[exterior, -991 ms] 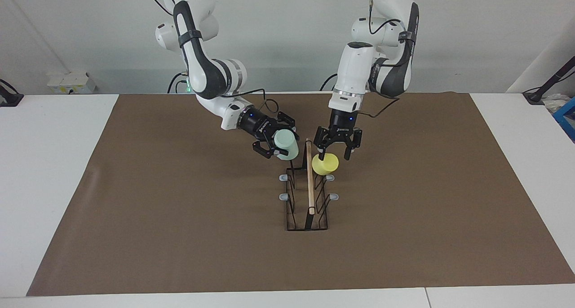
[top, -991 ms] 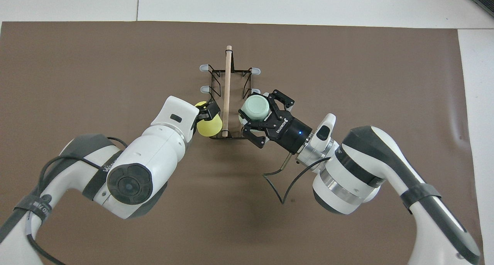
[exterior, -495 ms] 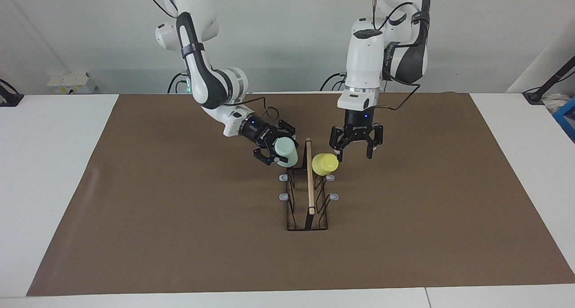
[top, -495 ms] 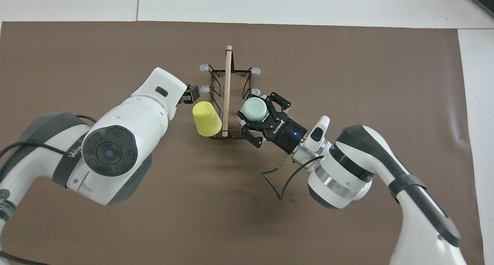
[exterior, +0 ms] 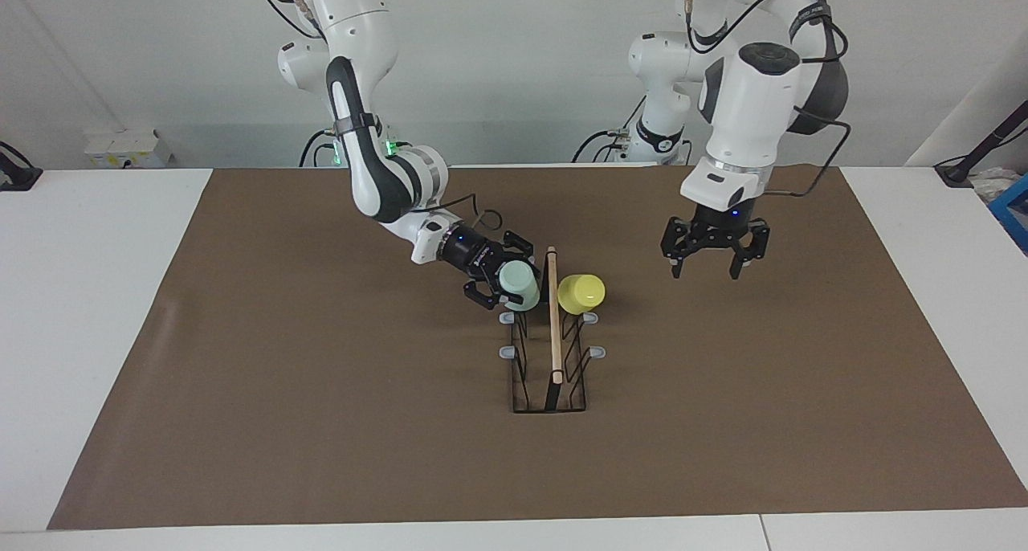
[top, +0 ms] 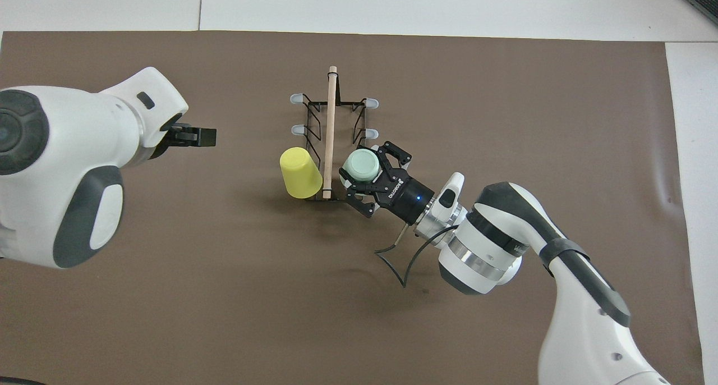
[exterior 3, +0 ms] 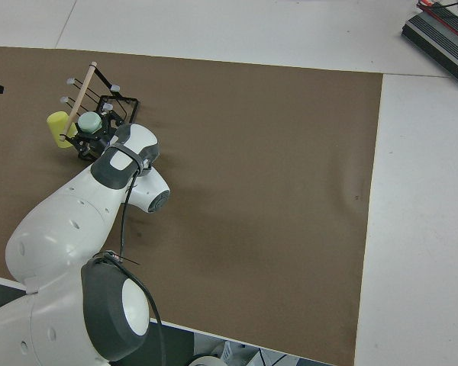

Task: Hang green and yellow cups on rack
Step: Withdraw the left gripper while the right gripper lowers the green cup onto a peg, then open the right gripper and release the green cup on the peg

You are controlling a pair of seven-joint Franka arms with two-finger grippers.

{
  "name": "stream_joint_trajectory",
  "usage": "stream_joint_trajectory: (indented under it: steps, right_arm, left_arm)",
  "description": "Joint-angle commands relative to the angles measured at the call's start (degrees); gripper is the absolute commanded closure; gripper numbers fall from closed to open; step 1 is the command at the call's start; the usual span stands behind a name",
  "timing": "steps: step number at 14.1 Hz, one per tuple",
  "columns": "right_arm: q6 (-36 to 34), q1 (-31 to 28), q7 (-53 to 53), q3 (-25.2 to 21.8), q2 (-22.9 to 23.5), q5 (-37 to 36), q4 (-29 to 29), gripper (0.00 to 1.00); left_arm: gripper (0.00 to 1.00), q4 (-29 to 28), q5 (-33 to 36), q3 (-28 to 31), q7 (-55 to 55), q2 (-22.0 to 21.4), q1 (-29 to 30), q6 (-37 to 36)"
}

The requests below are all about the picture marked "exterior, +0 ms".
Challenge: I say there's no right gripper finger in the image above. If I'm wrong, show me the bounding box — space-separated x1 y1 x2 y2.
499 231 536 263
463 273 504 312

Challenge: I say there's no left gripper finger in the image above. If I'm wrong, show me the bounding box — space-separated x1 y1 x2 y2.
728 221 771 281
659 219 700 280

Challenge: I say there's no pale green plastic cup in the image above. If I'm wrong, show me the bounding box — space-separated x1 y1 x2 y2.
496 259 542 312

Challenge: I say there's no yellow plastic cup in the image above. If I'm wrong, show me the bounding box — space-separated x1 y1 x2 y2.
557 273 607 316

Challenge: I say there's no brown table mat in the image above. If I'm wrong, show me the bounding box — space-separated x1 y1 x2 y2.
47 165 1028 531

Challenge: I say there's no white crumpled plastic bag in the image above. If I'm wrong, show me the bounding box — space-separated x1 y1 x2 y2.
969 168 1018 203

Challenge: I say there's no black pole stand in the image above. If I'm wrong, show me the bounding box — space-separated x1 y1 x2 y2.
934 99 1028 189

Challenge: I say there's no blue box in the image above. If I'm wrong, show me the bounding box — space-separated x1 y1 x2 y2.
989 173 1028 255

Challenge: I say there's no white box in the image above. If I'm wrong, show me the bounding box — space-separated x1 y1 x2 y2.
84 127 173 169

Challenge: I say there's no black clamp stand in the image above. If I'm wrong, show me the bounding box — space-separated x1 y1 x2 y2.
0 141 43 193

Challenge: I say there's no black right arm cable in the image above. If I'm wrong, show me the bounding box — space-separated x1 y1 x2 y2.
261 0 504 239

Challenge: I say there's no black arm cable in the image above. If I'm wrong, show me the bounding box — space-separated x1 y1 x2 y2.
261 0 504 239
673 0 853 200

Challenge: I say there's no black wire cup rack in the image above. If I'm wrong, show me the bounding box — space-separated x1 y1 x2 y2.
499 246 606 414

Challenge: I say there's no black left base cable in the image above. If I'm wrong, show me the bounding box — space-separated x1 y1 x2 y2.
571 92 648 165

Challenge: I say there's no black base cable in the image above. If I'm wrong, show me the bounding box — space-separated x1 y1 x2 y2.
300 129 335 169
571 92 648 165

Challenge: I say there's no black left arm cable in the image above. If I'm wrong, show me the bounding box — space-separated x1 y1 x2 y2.
673 0 853 200

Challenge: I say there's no black right base cable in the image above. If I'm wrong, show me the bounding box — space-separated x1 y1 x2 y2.
300 129 335 169

